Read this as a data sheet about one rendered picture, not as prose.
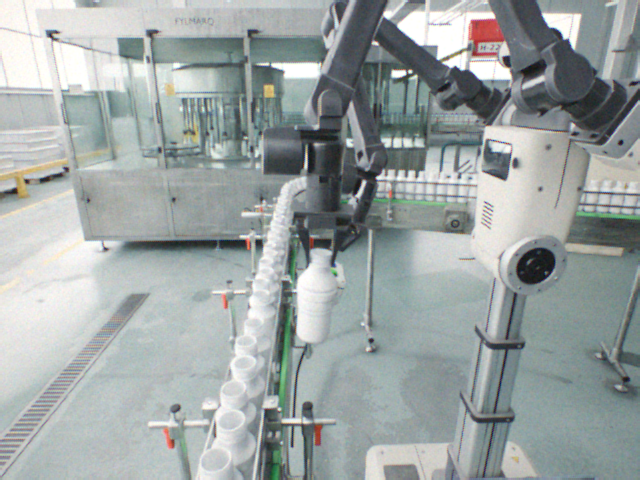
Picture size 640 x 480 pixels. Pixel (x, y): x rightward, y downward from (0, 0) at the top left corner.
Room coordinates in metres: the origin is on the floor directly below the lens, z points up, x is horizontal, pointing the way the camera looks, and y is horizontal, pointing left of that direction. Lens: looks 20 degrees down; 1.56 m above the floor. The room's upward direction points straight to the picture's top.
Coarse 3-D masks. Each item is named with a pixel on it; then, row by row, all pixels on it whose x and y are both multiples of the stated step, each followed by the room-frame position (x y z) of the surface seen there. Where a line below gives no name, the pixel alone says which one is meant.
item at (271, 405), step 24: (264, 216) 1.82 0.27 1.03; (312, 240) 1.38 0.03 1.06; (288, 288) 0.93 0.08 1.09; (216, 408) 0.47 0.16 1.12; (264, 408) 0.47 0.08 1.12; (312, 408) 0.48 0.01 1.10; (168, 432) 0.47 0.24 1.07; (216, 432) 0.47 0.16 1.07; (312, 432) 0.47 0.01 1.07; (312, 456) 0.48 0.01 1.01
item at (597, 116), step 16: (608, 80) 0.72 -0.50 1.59; (624, 80) 0.73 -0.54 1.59; (592, 96) 0.69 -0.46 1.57; (608, 96) 0.69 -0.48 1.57; (624, 96) 0.69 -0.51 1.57; (576, 112) 0.71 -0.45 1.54; (592, 112) 0.70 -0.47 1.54; (608, 112) 0.69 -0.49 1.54; (624, 112) 0.68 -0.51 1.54; (576, 128) 0.76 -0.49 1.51; (592, 128) 0.71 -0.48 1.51; (608, 128) 0.68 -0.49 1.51; (592, 144) 0.71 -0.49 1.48
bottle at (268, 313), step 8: (256, 296) 0.74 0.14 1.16; (264, 296) 0.74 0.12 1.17; (256, 304) 0.74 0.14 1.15; (264, 304) 0.74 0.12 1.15; (248, 312) 0.75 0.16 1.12; (256, 312) 0.73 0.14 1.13; (264, 312) 0.73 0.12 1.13; (272, 312) 0.74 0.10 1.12; (264, 320) 0.72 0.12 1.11; (272, 320) 0.73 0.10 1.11; (272, 328) 0.73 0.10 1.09; (272, 336) 0.73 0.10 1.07
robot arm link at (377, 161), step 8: (376, 152) 0.97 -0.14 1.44; (376, 160) 0.96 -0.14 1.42; (384, 160) 0.97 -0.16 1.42; (344, 168) 0.97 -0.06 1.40; (352, 168) 0.97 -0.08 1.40; (360, 168) 0.97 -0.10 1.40; (368, 168) 0.96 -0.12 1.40; (376, 168) 0.96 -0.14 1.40; (344, 176) 0.95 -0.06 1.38; (352, 176) 0.95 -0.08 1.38; (376, 176) 0.98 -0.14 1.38; (344, 184) 0.94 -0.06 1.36; (352, 184) 0.95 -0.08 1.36; (344, 192) 0.96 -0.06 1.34
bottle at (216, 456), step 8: (216, 448) 0.35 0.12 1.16; (224, 448) 0.35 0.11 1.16; (208, 456) 0.35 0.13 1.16; (216, 456) 0.35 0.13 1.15; (224, 456) 0.35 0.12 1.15; (200, 464) 0.33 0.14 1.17; (208, 464) 0.35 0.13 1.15; (216, 464) 0.35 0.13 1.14; (224, 464) 0.35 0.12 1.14; (232, 464) 0.34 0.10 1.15; (200, 472) 0.33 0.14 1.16; (208, 472) 0.32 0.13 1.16; (216, 472) 0.32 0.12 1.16; (224, 472) 0.32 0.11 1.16; (232, 472) 0.33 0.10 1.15
